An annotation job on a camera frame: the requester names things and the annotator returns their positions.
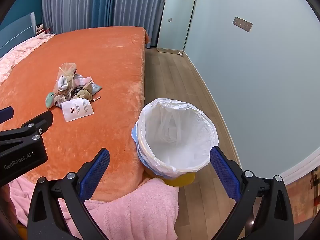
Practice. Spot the white plastic bin liner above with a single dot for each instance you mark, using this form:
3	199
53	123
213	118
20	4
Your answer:
175	155

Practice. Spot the beige mesh bag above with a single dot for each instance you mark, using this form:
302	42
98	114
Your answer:
67	68

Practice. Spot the brown wooden furniture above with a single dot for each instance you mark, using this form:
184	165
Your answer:
305	195

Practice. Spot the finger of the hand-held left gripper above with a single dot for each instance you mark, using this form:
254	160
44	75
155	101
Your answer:
5	115
37	125

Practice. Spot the yellow trash bin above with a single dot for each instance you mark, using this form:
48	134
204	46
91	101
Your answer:
182	180

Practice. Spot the grey wall switch panel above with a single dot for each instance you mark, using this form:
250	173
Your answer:
242	24

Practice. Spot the orange plush bed blanket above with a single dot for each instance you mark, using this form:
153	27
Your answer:
100	50

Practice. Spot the tan stocking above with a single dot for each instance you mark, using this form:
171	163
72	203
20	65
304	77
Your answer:
85	95

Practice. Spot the grey curtain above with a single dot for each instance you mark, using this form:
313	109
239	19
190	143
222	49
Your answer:
70	5

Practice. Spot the white paper packet red print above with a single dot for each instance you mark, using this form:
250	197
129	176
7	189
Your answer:
77	110

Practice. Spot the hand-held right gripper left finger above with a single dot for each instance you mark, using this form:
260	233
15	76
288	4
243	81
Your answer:
96	172

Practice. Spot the gold framed standing mirror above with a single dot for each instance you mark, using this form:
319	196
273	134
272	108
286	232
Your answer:
175	17

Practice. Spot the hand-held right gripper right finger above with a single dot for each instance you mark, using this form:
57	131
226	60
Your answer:
223	170

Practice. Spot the pink lace quilt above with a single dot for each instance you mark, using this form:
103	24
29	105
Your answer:
15	57

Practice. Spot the green sock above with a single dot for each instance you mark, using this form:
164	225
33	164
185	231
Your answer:
50	101

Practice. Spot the pink fleece cloth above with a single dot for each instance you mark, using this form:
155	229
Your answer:
140	205

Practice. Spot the grey white sock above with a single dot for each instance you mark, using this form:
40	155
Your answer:
62	83

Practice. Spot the blue curtain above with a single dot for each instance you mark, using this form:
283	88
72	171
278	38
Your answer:
106	2

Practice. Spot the patterned plush toy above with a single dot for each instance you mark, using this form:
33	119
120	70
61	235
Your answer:
41	28

